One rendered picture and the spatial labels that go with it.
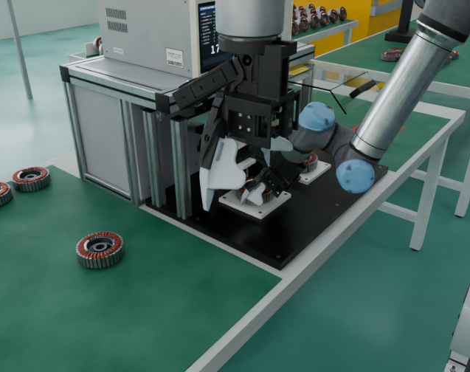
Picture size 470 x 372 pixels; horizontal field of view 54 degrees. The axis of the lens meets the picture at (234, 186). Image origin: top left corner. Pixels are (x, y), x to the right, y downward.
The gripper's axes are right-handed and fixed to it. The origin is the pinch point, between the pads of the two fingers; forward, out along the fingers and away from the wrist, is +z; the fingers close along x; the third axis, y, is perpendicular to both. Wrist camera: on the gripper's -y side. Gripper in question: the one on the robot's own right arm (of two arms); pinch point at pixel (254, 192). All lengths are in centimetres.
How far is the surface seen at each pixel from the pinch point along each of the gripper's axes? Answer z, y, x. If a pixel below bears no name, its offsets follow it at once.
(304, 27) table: 69, -118, 214
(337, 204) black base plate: -7.5, 17.5, 14.0
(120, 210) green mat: 16.7, -20.4, -28.5
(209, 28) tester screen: -32.2, -33.0, -4.4
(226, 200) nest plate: 3.0, -3.1, -7.4
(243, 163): -6.0, -7.1, -1.5
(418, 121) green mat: 1, 8, 97
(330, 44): 127, -141, 333
